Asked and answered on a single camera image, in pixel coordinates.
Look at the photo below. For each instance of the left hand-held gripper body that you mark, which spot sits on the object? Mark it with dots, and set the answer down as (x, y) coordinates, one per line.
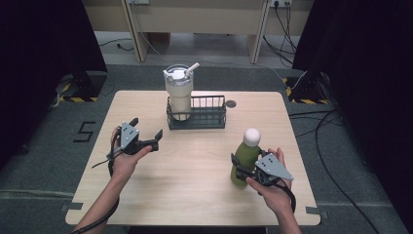
(129, 136)

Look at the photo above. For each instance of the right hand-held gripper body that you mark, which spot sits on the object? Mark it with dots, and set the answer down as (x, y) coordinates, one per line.
(271, 167)

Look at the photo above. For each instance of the green bottle with white cap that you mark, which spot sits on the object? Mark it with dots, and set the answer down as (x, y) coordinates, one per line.
(246, 157)

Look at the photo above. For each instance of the cream tumbler with straw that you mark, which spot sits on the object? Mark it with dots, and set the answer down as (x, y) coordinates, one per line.
(178, 91)

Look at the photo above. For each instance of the person's left hand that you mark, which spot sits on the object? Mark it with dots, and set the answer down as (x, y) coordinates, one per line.
(125, 164)

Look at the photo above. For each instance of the person's right hand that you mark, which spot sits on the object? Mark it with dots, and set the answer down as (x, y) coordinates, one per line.
(274, 196)

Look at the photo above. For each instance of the stand base with striped tape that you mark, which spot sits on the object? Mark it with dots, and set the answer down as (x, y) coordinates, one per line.
(81, 87)
(307, 91)

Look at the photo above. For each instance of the grey floor tape piece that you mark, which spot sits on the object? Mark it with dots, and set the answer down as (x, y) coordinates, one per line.
(316, 211)
(73, 206)

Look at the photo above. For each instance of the black curtain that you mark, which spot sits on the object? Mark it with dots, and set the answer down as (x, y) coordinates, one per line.
(373, 81)
(39, 65)

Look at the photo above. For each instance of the beige office desk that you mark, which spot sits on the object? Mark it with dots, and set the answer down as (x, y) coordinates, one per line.
(195, 19)

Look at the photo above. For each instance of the white power socket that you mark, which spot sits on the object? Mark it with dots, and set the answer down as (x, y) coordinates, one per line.
(281, 2)

